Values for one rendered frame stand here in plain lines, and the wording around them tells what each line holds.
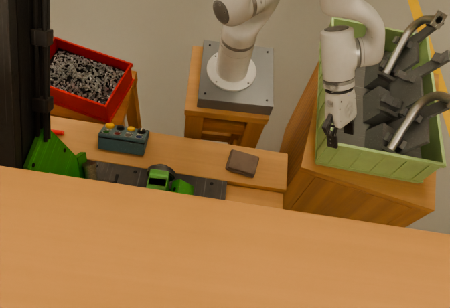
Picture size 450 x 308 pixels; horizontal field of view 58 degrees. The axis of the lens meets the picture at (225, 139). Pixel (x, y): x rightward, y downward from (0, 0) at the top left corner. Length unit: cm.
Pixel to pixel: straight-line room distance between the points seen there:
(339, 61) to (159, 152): 65
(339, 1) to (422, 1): 284
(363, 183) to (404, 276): 140
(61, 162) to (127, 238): 91
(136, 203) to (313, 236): 8
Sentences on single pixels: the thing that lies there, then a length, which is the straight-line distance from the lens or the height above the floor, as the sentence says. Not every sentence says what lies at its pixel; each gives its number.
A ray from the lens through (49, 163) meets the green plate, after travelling 104.
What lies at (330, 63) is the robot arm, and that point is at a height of 134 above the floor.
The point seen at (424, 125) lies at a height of 103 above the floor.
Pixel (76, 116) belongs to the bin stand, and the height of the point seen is 80.
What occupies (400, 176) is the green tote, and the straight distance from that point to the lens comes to 165.
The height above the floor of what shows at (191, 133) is 67.
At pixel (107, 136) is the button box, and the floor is 95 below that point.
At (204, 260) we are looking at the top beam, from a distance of 18.
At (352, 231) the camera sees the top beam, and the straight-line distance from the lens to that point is 20.
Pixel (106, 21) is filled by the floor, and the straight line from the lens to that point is 300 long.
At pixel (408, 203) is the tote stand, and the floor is 77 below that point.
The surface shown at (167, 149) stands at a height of 90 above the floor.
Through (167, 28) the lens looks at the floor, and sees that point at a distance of 294.
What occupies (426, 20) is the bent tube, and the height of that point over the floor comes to 115.
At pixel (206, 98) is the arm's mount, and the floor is 91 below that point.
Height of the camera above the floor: 211
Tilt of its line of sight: 60 degrees down
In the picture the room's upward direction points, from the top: 14 degrees clockwise
